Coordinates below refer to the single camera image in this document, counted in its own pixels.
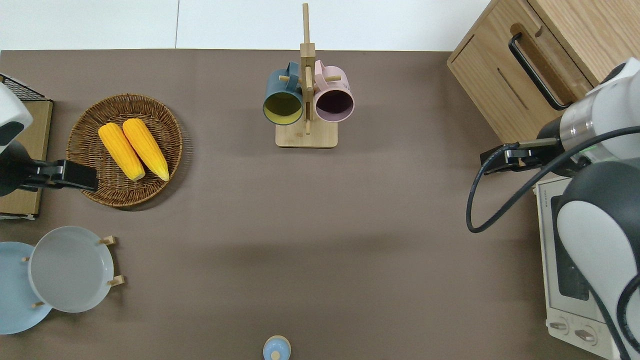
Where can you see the brown wicker basket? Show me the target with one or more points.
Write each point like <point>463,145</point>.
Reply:
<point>90,130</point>

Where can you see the light wooden cabinet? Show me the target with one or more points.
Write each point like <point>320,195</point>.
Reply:
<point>480,65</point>

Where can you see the silver oven knob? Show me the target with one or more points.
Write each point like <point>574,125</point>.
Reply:
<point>585,335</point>
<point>559,326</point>

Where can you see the yellow corn cob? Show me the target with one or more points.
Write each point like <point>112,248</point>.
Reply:
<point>145,147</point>
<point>120,150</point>

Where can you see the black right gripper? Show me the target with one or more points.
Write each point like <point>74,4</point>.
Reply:
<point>522,157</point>

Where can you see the white toaster oven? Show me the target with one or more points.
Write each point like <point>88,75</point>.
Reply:
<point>560,312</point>

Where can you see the wooden plate rack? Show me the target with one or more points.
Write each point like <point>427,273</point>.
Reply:
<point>109,240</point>

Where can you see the brown table mat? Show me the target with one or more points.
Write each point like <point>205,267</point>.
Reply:
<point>350,225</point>

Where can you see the wooden mug tree stand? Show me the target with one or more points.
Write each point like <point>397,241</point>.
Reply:
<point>320,137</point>

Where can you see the pink mug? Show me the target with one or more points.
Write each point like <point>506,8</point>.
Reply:
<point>332,82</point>

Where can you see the blue call bell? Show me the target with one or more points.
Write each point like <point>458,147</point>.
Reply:
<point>276,347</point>

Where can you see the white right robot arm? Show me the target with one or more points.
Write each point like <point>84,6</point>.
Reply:
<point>600,240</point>

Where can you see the dark teal mug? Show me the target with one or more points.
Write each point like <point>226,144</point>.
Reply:
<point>275,85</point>

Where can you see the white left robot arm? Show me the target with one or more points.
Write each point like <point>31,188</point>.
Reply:
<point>10,110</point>

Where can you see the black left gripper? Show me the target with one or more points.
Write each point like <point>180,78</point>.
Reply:
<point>47,176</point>

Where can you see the wooden drawer with slot grip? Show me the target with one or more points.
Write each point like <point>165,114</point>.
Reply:
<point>500,107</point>

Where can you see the light blue plate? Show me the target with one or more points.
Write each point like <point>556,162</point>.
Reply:
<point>15,300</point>

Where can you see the grey plate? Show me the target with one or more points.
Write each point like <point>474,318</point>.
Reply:
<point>70,270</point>

